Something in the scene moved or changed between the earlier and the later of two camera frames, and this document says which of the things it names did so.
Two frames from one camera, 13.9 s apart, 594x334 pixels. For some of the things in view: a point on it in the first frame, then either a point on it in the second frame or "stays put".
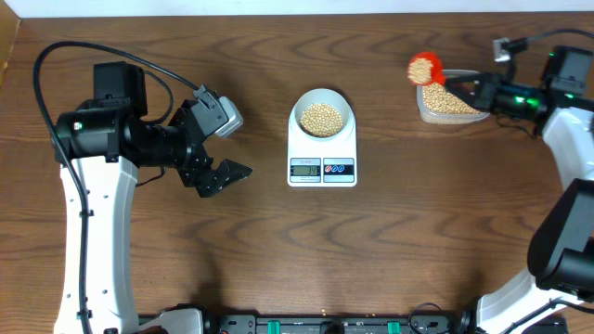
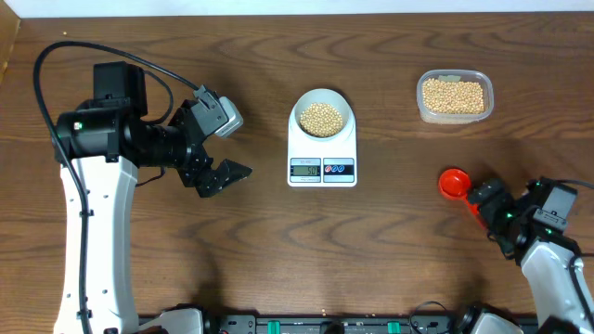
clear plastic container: (436, 103) stays put
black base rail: (324, 323) stays put
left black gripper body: (191, 167) stays put
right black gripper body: (494, 94) to (499, 211)
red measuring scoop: (426, 68) to (456, 184)
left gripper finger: (228, 173) stays put
